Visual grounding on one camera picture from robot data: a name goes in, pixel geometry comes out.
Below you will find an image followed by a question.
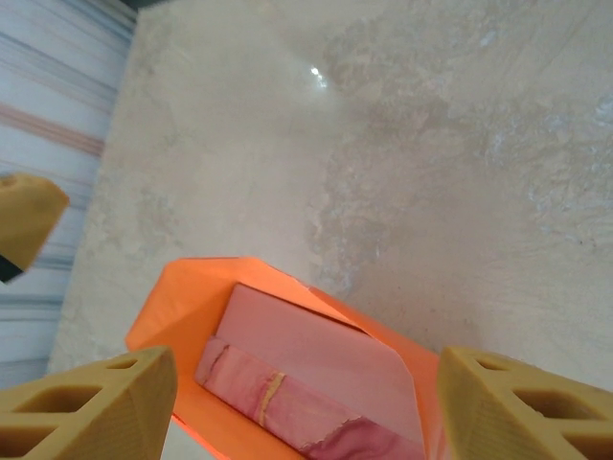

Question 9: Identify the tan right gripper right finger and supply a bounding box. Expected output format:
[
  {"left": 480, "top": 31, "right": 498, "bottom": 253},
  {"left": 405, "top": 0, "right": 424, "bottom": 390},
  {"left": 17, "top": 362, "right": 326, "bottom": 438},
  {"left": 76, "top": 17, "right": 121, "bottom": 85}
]
[{"left": 437, "top": 346, "right": 613, "bottom": 460}]

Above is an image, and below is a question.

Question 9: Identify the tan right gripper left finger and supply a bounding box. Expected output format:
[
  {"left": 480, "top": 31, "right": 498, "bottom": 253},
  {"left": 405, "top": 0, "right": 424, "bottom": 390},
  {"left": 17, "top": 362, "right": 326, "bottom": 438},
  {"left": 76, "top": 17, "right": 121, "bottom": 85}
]
[{"left": 0, "top": 345, "right": 180, "bottom": 460}]

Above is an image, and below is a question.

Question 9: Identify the pink marble gift box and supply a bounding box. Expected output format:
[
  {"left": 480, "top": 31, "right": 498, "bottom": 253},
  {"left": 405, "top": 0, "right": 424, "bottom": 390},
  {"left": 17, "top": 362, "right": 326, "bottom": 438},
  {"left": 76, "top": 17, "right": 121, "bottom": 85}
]
[{"left": 193, "top": 282, "right": 425, "bottom": 460}]

